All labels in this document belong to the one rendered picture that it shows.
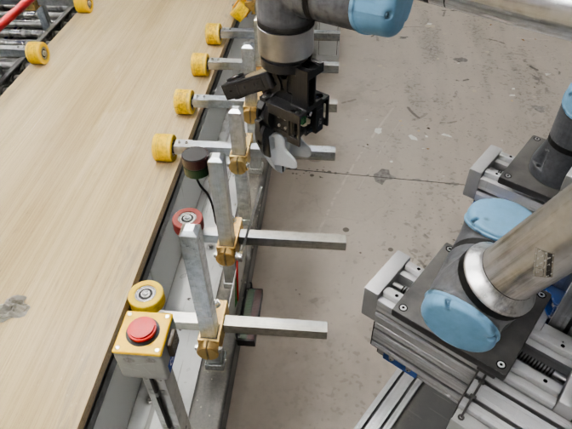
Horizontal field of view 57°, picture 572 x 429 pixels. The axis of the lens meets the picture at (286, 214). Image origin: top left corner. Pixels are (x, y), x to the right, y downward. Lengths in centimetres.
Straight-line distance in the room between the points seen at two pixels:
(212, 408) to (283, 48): 86
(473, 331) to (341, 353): 142
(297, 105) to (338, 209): 199
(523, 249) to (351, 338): 157
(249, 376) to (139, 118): 105
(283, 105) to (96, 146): 105
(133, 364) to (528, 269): 54
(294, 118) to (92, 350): 69
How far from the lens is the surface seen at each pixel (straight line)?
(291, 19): 69
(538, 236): 70
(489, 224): 88
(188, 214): 139
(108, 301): 126
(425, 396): 190
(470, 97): 375
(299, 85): 73
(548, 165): 137
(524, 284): 74
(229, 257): 134
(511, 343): 104
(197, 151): 120
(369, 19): 63
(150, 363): 79
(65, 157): 171
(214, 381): 133
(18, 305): 131
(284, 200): 276
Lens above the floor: 185
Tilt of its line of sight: 44 degrees down
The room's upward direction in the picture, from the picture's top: 1 degrees counter-clockwise
